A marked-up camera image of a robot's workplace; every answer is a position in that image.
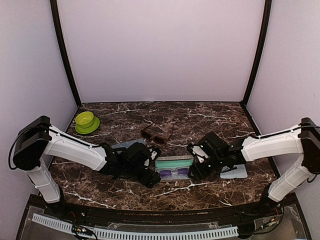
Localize left black frame post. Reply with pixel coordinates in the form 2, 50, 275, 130
49, 0, 82, 108

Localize beige glasses case teal lining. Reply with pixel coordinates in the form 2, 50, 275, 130
155, 155, 194, 182

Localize brown sunglasses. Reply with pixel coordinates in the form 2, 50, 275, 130
140, 118, 174, 145

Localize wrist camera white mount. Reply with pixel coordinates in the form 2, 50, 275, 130
147, 146, 162, 162
187, 143, 209, 163

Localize right black frame post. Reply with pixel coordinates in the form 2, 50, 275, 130
240, 0, 273, 109

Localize pink transparent sunglasses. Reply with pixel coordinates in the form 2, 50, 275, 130
159, 168, 189, 177

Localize light blue cloth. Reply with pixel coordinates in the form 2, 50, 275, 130
220, 164, 248, 180

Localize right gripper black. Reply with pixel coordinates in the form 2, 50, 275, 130
187, 153, 225, 182

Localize green bowl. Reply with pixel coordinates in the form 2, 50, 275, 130
75, 111, 94, 129

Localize blue-grey glasses case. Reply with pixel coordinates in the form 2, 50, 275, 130
111, 138, 147, 153

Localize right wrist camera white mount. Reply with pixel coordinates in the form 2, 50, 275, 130
187, 143, 209, 163

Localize white slotted cable duct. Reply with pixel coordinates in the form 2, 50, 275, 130
31, 213, 239, 240

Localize black front rail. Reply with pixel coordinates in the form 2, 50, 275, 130
45, 201, 284, 226

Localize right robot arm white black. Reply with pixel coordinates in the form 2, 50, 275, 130
187, 117, 320, 217

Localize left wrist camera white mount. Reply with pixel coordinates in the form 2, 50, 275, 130
147, 146, 162, 162

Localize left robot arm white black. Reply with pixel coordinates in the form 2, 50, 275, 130
8, 115, 161, 218

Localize black frame post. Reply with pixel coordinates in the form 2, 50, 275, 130
49, 0, 82, 108
240, 0, 273, 109

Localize green plate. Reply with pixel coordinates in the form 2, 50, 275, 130
75, 116, 100, 135

